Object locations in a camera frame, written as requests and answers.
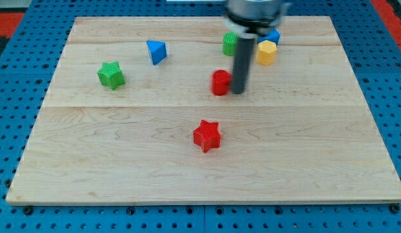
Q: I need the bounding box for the blue triangle block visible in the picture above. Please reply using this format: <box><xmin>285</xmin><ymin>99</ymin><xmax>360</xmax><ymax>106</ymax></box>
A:
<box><xmin>146</xmin><ymin>40</ymin><xmax>167</xmax><ymax>65</ymax></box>

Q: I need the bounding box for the light wooden board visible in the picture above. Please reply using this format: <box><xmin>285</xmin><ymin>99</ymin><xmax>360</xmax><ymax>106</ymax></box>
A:
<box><xmin>6</xmin><ymin>16</ymin><xmax>401</xmax><ymax>206</ymax></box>

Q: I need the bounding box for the yellow hexagon block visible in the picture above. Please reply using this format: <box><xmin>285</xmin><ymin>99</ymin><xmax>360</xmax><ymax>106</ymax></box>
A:
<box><xmin>256</xmin><ymin>40</ymin><xmax>277</xmax><ymax>65</ymax></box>

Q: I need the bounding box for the green star block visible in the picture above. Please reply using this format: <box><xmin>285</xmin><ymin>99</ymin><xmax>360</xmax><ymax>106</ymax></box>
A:
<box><xmin>97</xmin><ymin>61</ymin><xmax>126</xmax><ymax>90</ymax></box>

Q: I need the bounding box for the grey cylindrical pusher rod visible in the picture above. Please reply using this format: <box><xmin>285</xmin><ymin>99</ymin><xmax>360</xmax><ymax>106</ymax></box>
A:
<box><xmin>231</xmin><ymin>34</ymin><xmax>257</xmax><ymax>94</ymax></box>

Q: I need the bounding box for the green cylinder block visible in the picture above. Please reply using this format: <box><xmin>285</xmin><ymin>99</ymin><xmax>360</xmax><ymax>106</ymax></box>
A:
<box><xmin>222</xmin><ymin>32</ymin><xmax>237</xmax><ymax>56</ymax></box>

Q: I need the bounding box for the red cylinder block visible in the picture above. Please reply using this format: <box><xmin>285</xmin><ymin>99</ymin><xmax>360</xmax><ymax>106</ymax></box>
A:
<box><xmin>211</xmin><ymin>69</ymin><xmax>231</xmax><ymax>96</ymax></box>

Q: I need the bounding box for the red star block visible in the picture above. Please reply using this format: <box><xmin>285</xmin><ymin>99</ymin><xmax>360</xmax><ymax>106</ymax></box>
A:
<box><xmin>193</xmin><ymin>120</ymin><xmax>221</xmax><ymax>153</ymax></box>

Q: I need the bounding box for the blue cube block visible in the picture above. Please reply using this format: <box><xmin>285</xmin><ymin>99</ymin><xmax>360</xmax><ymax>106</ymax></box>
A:
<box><xmin>257</xmin><ymin>29</ymin><xmax>281</xmax><ymax>45</ymax></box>

